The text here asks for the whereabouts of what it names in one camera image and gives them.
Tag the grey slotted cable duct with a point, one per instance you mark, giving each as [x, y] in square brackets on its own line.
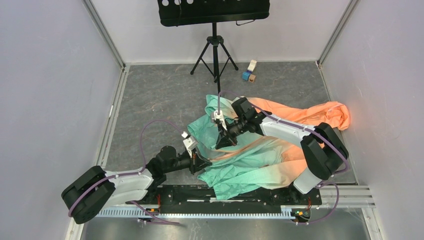
[136, 212]

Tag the white toy block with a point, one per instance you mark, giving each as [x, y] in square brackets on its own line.
[252, 66]

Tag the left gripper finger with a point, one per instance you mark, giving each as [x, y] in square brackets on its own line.
[197, 168]
[200, 160]

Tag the brown wooden toy cube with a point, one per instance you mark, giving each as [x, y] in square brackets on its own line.
[252, 78]

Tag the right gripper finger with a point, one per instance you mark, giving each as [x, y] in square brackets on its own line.
[218, 144]
[228, 141]

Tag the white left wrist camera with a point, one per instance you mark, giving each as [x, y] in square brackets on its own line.
[190, 143]

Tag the black music stand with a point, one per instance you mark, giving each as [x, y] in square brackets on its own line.
[215, 56]

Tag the blue toy cube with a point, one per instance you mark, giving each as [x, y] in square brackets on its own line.
[246, 75]

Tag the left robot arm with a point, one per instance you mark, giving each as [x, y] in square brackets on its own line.
[98, 189]

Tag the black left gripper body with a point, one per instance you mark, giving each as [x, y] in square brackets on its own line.
[183, 161]

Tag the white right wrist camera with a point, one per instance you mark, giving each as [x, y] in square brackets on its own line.
[218, 118]

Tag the green and orange jacket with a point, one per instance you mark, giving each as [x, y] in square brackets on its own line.
[258, 161]

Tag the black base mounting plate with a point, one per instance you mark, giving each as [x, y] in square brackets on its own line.
[201, 199]

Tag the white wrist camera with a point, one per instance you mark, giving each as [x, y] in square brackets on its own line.
[190, 143]
[218, 118]

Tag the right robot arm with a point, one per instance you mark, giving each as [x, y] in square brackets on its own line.
[325, 154]

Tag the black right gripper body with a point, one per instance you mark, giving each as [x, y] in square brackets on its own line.
[236, 128]

